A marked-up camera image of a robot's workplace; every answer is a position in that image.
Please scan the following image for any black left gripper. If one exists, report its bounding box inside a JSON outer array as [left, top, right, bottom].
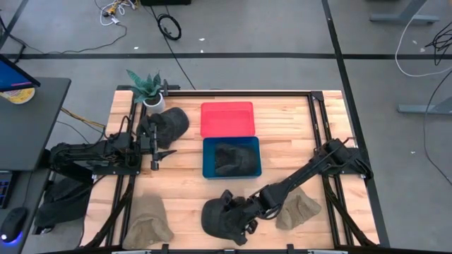
[[138, 121, 177, 171]]

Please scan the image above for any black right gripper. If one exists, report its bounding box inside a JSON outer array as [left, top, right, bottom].
[[218, 189, 269, 236]]

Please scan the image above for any dark grey cap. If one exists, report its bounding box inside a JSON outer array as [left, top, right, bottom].
[[214, 142, 258, 177], [136, 107, 191, 150], [200, 195, 249, 247]]

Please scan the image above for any tan corduroy cap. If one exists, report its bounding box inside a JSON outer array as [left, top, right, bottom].
[[275, 186, 322, 231], [122, 193, 174, 250]]

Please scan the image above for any potted snake plant white pot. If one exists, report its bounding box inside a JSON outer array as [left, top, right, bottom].
[[126, 69, 167, 114]]

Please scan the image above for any blue plastic bin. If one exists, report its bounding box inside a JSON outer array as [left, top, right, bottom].
[[201, 136, 263, 180]]

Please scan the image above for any pink-red plastic bin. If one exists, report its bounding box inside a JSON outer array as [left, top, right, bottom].
[[200, 101, 256, 138]]

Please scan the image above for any black bag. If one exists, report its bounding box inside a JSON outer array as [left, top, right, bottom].
[[33, 176, 95, 236]]

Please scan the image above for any black desk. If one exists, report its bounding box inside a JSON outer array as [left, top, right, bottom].
[[0, 77, 71, 254]]

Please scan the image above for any black box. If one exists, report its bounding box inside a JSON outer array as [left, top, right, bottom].
[[140, 0, 192, 6]]

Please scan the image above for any disinfectant wipes canister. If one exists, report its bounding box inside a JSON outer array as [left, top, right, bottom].
[[0, 87, 36, 105]]

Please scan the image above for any computer monitor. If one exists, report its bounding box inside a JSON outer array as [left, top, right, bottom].
[[0, 53, 42, 93]]

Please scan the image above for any black keyboard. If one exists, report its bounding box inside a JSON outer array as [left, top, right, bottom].
[[0, 170, 17, 210]]

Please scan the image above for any black computer mouse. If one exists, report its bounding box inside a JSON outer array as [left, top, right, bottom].
[[0, 206, 29, 244]]

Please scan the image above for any grey table leg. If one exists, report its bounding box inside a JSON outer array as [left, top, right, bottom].
[[397, 97, 452, 116], [369, 0, 441, 25]]

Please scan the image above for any yellow cable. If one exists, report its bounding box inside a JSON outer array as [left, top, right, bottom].
[[59, 107, 107, 130]]

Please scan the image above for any black aluminium table frame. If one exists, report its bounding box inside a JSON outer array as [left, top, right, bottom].
[[79, 84, 391, 254]]

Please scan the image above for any black coiled floor cable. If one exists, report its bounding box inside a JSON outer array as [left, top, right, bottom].
[[148, 5, 197, 91]]

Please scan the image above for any white power strip with cables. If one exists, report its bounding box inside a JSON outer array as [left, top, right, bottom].
[[94, 0, 137, 26]]

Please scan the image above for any white floor cable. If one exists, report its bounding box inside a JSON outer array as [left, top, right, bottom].
[[394, 0, 452, 78]]

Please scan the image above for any black cable bundle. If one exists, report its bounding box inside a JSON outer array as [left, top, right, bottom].
[[423, 20, 452, 66]]

